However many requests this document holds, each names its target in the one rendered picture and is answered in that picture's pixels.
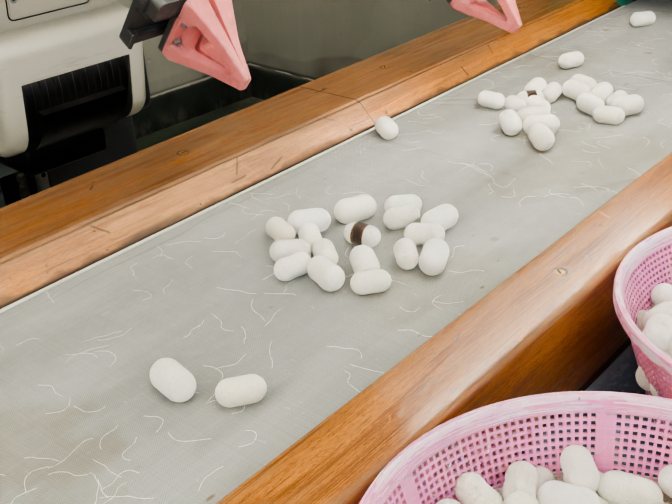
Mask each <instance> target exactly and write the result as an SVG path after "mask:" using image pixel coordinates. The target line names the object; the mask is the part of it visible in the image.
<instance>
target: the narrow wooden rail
mask: <svg viewBox="0 0 672 504"><path fill-rule="evenodd" d="M669 227H672V152H671V153H669V154H668V155H667V156H666V157H664V158H663V159H662V160H660V161H659V162H658V163H656V164H655V165H654V166H653V167H651V168H650V169H649V170H647V171H646V172H645V173H644V174H642V175H641V176H640V177H638V178H637V179H636V180H634V181H633V182H632V183H631V184H629V185H628V186H627V187H625V188H624V189H623V190H621V191H620V192H619V193H618V194H616V195H615V196H614V197H612V198H611V199H610V200H609V201H607V202H606V203H605V204H603V205H602V206H601V207H599V208H598V209H597V210H596V211H594V212H593V213H592V214H590V215H589V216H588V217H587V218H585V219H584V220H583V221H581V222H580V223H579V224H577V225H576V226H575V227H574V228H572V229H571V230H570V231H568V232H567V233H566V234H564V235H563V236H562V237H561V238H559V239H558V240H557V241H555V242H554V243H553V244H552V245H550V246H549V247H548V248H546V249H545V250H544V251H542V252H541V253H540V254H539V255H537V256H536V257H535V258H533V259H532V260H531V261H529V262H528V263H527V264H526V265H524V266H523V267H522V268H520V269H519V270H518V271H517V272H515V273H514V274H513V275H511V276H510V277H509V278H507V279H506V280H505V281H504V282H502V283H501V284H500V285H498V286H497V287H496V288H494V289H493V290H492V291H491V292H489V293H488V294H487V295H485V296H484V297H483V298H482V299H480V300H479V301H478V302H476V303H475V304H474V305H472V306H471V307H470V308H469V309H467V310H466V311H465V312H463V313H462V314H461V315H459V316H458V317H457V318H456V319H454V320H453V321H452V322H450V323H449V324H448V325H447V326H445V327H444V328H443V329H441V330H440V331H439V332H437V333H436V334H435V335H434V336H432V337H431V338H430V339H428V340H427V341H426V342H424V343H423V344H422V345H421V346H419V347H418V348H417V349H415V350H414V351H413V352H412V353H410V354H409V355H408V356H406V357H405V358H404V359H402V360H401V361H400V362H399V363H397V364H396V365H395V366H393V367H392V368H391V369H389V370H388V371H387V372H386V373H384V374H383V375H382V376H380V377H379V378H378V379H377V380H375V381H374V382H373V383H371V384H370V385H369V386H367V387H366V388H365V389H364V390H362V391H361V392H360V393H358V394H357V395H356V396H354V397H353V398H352V399H351V400H349V401H348V402H347V403H345V404H344V405H343V406H342V407H340V408H339V409H338V410H336V411H335V412H334V413H332V414H331V415H330V416H329V417H327V418H326V419H325V420H323V421H322V422H321V423H319V424H318V425H317V426H316V427H314V428H313V429H312V430H310V431H309V432H308V433H307V434H305V435H304V436H303V437H301V438H300V439H299V440H297V441H296V442H295V443H294V444H292V445H291V446H290V447H288V448H287V449H286V450H285V451H283V452H282V453H281V454H279V455H278V456H277V457H275V458H274V459H273V460H272V461H270V462H269V463H268V464H266V465H265V466H264V467H262V468H261V469H260V470H259V471H257V472H256V473H255V474H253V475H252V476H251V477H250V478H248V479H247V480H246V481H244V482H243V483H242V484H240V485H239V486H238V487H237V488H235V489H234V490H233V491H231V492H230V493H229V494H227V495H226V496H225V497H224V498H222V499H221V500H220V501H218V502H217V503H216V504H359V503H360V501H361V499H362V498H363V496H364V495H365V493H366V491H367V490H368V488H369V487H370V485H371V484H372V482H373V481H374V480H375V479H376V477H377V476H378V475H379V473H380V472H381V471H382V470H383V469H384V468H385V467H386V466H387V464H388V463H389V462H390V461H391V460H392V459H393V458H395V457H396V456H397V455H398V454H399V453H400V452H401V451H402V450H404V449H405V448H406V447H407V446H408V445H410V444H411V443H412V442H414V441H415V440H417V439H418V438H419V437H421V436H422V435H424V434H425V433H427V432H429V431H430V430H432V429H434V428H435V427H437V426H439V425H441V424H443V423H445V422H447V421H449V420H451V419H453V418H455V417H457V416H460V415H462V414H464V413H467V412H470V411H472V410H475V409H478V408H481V407H484V406H487V405H490V404H494V403H497V402H501V401H505V400H509V399H514V398H519V397H524V396H530V395H537V394H544V393H555V392H569V391H585V390H586V389H587V388H588V387H589V386H590V385H591V384H592V383H593V382H594V381H595V380H596V379H597V378H598V377H599V376H600V375H601V374H602V373H603V372H604V371H605V370H606V369H607V368H608V367H609V366H610V365H611V364H612V363H613V362H614V361H615V360H616V359H617V358H618V357H619V356H620V355H621V354H622V353H623V352H624V351H625V350H626V348H627V347H628V346H629V345H630V344H631V340H630V337H629V336H628V335H627V333H626V332H625V330H624V329H623V327H622V325H621V323H620V321H619V319H618V317H617V314H616V312H615V308H614V303H613V286H614V278H615V275H616V272H617V269H618V267H619V265H620V264H621V262H622V260H623V259H624V258H625V256H626V255H627V254H628V253H629V252H630V251H631V250H632V249H633V248H634V247H635V246H636V245H638V244H639V243H640V242H642V241H643V240H645V239H646V238H648V237H650V236H652V235H653V234H655V233H657V232H660V231H662V230H664V229H667V228H669Z"/></svg>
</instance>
